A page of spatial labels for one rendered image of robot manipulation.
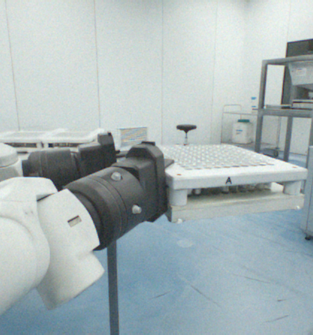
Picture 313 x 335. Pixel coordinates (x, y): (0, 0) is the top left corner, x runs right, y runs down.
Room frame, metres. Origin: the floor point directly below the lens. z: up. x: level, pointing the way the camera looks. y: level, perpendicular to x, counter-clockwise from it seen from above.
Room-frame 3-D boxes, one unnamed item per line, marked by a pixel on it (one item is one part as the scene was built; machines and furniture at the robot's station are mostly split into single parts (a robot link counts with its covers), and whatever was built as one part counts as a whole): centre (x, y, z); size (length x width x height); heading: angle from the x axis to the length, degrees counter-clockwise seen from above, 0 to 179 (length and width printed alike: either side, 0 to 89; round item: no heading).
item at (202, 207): (0.59, -0.10, 0.98); 0.24 x 0.24 x 0.02; 18
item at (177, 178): (0.59, -0.11, 1.03); 0.25 x 0.24 x 0.02; 18
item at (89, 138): (1.72, 0.45, 0.92); 0.25 x 0.24 x 0.02; 90
